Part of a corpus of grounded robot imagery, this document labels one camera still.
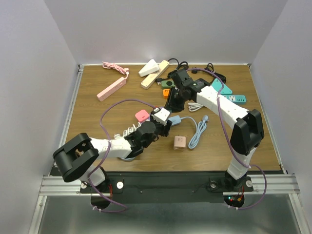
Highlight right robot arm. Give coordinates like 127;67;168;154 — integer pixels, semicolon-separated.
165;69;264;190

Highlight white braided cable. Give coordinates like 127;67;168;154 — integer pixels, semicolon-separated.
113;123;142;139

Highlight pink cube socket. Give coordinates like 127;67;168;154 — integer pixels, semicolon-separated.
174;136;186;150

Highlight teal rectangular power strip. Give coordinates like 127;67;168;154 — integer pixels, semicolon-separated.
224;95;247;105

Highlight pink plug adapter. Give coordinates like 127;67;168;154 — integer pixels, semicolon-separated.
135;109;150;123

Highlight black cable with europlug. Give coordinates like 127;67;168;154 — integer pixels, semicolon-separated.
156;58;189;85

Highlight black cable with plug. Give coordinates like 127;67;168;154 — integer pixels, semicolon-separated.
192;62;227;85

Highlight beige power strip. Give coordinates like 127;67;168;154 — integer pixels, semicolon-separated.
141;60;169;89

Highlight white triangular socket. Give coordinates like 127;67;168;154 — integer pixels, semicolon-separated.
138;59;159;77

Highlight light blue power strip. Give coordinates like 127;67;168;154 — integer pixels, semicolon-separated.
168;115;181;126

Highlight light blue strip cable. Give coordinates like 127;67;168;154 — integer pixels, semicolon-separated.
180;115;210;150

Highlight pink strip cable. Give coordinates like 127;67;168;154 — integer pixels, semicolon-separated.
101;61;130;80

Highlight green power strip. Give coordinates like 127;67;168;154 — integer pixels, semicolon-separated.
161;80;175;89

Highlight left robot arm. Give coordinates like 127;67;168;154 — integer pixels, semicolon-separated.
53;120;172;182

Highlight teal triangular socket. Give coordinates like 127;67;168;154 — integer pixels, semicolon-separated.
212;78;233;95

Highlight white bundled cable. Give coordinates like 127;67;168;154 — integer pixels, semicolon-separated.
187;102;205;113

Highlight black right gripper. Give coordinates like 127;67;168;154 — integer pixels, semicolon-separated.
163;87;187;114

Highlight aluminium frame rail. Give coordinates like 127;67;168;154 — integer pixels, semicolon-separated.
28;64;78;190

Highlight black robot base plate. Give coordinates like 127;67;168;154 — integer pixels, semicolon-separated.
80;171;254;204

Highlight orange power strip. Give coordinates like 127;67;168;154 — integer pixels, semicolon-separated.
162;89;170;99

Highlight pink power strip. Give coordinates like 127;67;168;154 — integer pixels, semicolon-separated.
97;78;126;101

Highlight round blue socket base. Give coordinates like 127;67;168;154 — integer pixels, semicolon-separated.
119;157;135;162

